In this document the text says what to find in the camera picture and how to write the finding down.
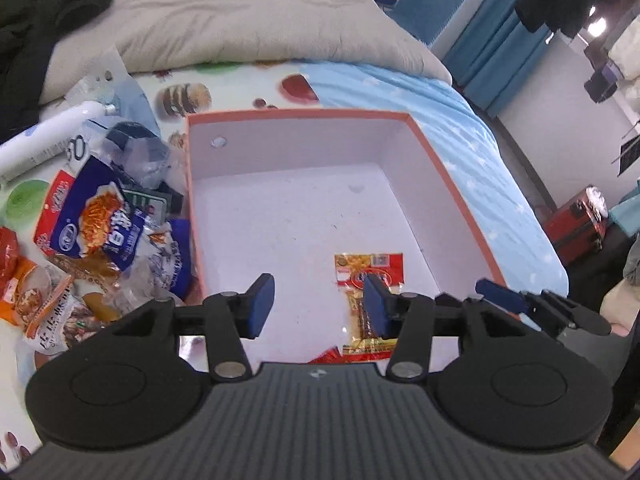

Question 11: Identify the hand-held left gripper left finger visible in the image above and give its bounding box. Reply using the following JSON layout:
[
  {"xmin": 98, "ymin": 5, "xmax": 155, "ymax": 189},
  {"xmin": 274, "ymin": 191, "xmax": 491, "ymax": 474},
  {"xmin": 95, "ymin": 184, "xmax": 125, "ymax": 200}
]
[{"xmin": 107, "ymin": 273, "xmax": 276, "ymax": 381}]

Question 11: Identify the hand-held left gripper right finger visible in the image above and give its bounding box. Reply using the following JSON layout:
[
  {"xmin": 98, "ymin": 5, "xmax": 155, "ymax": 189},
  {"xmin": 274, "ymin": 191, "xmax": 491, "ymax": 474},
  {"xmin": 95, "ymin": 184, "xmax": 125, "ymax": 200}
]
[{"xmin": 362, "ymin": 274, "xmax": 533, "ymax": 383}]

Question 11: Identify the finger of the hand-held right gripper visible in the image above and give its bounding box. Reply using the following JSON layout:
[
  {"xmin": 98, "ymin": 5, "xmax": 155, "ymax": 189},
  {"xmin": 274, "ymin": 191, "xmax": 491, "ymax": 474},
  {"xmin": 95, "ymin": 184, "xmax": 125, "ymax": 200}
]
[{"xmin": 475, "ymin": 279, "xmax": 528, "ymax": 317}]

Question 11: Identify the clear red label snack packet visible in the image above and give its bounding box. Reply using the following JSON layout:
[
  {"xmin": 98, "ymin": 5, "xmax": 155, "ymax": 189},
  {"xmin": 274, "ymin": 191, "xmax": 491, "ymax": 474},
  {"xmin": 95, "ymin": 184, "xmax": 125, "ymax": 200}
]
[{"xmin": 334, "ymin": 252, "xmax": 405, "ymax": 361}]

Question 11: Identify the small red snack packet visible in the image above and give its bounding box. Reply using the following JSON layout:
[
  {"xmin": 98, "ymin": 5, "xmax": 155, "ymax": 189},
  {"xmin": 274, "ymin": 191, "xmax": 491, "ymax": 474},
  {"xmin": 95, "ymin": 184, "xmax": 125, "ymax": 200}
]
[{"xmin": 307, "ymin": 344, "xmax": 346, "ymax": 365}]

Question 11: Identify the orange cardboard box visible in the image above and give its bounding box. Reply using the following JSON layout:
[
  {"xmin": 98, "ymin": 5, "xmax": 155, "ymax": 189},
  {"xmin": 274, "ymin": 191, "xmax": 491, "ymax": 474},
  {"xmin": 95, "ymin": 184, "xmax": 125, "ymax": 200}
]
[{"xmin": 185, "ymin": 108, "xmax": 508, "ymax": 366}]

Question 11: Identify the blue noodle snack packet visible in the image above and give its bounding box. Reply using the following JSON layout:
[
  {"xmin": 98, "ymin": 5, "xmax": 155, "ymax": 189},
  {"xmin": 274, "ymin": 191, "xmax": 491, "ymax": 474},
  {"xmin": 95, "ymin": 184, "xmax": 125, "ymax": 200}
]
[{"xmin": 34, "ymin": 155, "xmax": 146, "ymax": 273}]

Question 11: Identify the silver white snack packet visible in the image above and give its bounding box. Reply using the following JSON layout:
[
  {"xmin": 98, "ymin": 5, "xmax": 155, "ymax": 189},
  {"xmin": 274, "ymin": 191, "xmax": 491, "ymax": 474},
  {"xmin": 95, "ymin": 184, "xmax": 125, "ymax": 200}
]
[{"xmin": 22, "ymin": 290, "xmax": 108, "ymax": 356}]

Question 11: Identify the orange snack packet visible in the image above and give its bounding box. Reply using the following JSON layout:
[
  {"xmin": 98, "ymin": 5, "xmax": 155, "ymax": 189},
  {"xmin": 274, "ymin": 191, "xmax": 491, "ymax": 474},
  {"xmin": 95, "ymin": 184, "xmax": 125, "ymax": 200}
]
[{"xmin": 12, "ymin": 259, "xmax": 76, "ymax": 333}]

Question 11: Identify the dark red snack packet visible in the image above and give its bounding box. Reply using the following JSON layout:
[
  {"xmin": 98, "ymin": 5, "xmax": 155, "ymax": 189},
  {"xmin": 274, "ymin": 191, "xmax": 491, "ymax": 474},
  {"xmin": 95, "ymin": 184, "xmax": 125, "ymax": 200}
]
[{"xmin": 0, "ymin": 227, "xmax": 23, "ymax": 311}]

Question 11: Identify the red suitcase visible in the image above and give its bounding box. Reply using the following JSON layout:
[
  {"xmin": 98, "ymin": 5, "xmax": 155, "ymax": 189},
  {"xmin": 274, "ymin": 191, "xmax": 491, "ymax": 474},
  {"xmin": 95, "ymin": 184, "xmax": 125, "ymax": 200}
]
[{"xmin": 542, "ymin": 185, "xmax": 611, "ymax": 266}]

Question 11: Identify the blue white patterned packet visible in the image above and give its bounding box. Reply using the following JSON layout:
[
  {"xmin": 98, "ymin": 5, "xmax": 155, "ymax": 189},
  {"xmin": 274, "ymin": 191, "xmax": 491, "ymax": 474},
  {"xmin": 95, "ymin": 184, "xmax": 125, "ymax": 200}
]
[{"xmin": 135, "ymin": 217, "xmax": 193, "ymax": 301}]

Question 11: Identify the blue starred bed sheet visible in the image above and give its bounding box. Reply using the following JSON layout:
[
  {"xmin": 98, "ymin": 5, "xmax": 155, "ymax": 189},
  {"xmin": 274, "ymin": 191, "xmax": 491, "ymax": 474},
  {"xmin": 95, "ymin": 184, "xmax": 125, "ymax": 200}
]
[{"xmin": 300, "ymin": 62, "xmax": 571, "ymax": 306}]

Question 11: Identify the dark green packet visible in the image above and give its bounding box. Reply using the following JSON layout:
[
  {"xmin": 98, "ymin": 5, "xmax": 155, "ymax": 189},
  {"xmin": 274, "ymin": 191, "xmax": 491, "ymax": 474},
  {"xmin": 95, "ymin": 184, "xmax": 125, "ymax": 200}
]
[{"xmin": 122, "ymin": 185, "xmax": 183, "ymax": 221}]

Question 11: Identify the clear bag with dark item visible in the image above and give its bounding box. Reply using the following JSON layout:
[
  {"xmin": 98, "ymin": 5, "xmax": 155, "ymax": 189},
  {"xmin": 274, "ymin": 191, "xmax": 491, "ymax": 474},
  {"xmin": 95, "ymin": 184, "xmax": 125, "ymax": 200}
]
[{"xmin": 100, "ymin": 120, "xmax": 186, "ymax": 191}]

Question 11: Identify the fruit printed sheet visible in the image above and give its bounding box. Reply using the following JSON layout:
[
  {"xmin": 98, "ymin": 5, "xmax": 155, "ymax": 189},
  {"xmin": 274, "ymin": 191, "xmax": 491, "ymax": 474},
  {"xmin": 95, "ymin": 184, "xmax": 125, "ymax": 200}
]
[{"xmin": 0, "ymin": 60, "xmax": 321, "ymax": 466}]

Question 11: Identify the blue curtain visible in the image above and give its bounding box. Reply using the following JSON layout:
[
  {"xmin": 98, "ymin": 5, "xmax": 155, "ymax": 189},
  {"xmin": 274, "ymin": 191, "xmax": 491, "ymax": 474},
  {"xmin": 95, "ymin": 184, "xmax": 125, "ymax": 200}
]
[{"xmin": 442, "ymin": 0, "xmax": 556, "ymax": 121}]

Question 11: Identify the clear plastic bag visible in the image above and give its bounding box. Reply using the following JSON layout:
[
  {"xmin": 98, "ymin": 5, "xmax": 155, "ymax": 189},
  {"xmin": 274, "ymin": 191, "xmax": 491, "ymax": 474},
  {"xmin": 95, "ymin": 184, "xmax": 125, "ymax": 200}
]
[{"xmin": 65, "ymin": 45, "xmax": 161, "ymax": 136}]

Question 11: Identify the white tube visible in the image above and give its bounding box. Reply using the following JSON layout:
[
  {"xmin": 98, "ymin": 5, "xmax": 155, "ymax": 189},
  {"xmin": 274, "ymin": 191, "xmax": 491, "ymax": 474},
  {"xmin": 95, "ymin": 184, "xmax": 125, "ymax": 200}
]
[{"xmin": 0, "ymin": 101, "xmax": 118, "ymax": 184}]

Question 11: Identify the grey quilt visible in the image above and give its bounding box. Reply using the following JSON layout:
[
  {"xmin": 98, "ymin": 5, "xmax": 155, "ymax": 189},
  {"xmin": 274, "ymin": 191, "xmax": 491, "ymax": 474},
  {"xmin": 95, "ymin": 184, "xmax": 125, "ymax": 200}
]
[{"xmin": 37, "ymin": 0, "xmax": 453, "ymax": 106}]

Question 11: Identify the black jacket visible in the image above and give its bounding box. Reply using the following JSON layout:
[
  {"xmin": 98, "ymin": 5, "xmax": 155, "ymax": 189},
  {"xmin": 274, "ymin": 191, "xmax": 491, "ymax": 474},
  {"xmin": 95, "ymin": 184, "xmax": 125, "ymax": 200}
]
[{"xmin": 0, "ymin": 0, "xmax": 121, "ymax": 146}]

